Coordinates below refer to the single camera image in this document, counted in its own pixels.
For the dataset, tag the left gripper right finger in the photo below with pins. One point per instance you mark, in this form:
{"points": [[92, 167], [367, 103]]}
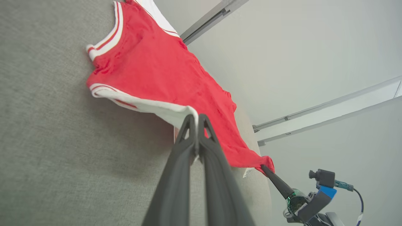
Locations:
{"points": [[220, 194]]}

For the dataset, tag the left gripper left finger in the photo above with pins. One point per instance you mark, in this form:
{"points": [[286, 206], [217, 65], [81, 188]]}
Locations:
{"points": [[176, 188]]}

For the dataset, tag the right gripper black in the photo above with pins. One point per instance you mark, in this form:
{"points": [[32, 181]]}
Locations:
{"points": [[296, 204]]}

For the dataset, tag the red jersey with white trim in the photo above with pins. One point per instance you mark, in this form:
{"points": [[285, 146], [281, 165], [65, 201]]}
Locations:
{"points": [[157, 69]]}

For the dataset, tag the grey fabric cushion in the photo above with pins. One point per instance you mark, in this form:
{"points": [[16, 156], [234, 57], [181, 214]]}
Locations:
{"points": [[47, 125]]}

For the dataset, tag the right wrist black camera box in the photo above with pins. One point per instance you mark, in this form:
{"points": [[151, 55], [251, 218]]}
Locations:
{"points": [[323, 178]]}

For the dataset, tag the grey partition frame rail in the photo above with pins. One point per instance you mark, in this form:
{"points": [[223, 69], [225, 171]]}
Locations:
{"points": [[329, 121], [329, 103]]}

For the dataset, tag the grey partition post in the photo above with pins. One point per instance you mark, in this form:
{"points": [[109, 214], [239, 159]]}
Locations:
{"points": [[210, 20]]}

